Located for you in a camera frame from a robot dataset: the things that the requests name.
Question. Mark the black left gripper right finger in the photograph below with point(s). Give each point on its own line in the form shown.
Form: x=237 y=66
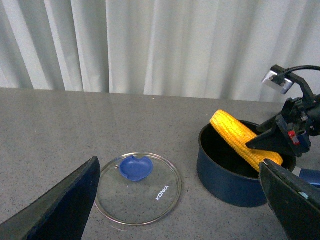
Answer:
x=294 y=198

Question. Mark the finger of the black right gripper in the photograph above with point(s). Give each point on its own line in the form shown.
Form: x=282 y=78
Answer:
x=284 y=138
x=269 y=124

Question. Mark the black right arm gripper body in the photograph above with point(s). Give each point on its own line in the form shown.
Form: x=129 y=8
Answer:
x=302 y=120

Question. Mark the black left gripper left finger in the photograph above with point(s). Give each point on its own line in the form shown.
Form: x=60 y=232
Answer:
x=61 y=213

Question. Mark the yellow corn cob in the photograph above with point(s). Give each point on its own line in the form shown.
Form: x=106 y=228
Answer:
x=237 y=135

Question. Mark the glass lid with blue knob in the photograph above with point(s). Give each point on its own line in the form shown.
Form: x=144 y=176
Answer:
x=138 y=188

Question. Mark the dark blue saucepan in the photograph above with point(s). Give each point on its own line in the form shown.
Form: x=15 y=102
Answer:
x=225 y=174

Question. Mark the white curtain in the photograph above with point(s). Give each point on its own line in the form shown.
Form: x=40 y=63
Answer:
x=217 y=49

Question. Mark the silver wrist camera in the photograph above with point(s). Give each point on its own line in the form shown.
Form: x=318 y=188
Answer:
x=277 y=81

